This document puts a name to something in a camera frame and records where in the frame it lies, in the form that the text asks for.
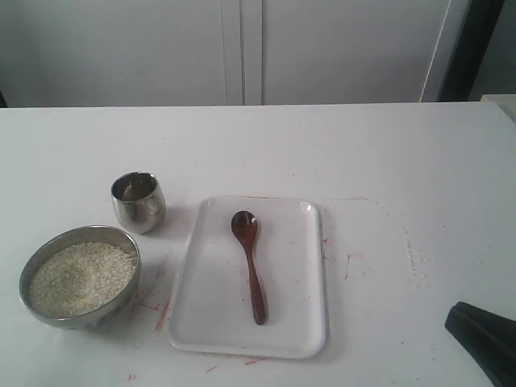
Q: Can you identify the white plastic tray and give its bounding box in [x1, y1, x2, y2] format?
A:
[169, 197, 327, 359]

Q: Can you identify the white granular powder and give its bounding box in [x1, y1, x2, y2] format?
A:
[28, 242, 135, 318]

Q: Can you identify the small steel cup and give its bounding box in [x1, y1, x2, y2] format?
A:
[110, 171, 167, 235]

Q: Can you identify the large steel rice bowl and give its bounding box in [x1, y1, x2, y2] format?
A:
[19, 225, 142, 330]

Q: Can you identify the brown wooden spoon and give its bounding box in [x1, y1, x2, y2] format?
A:
[231, 210, 267, 326]

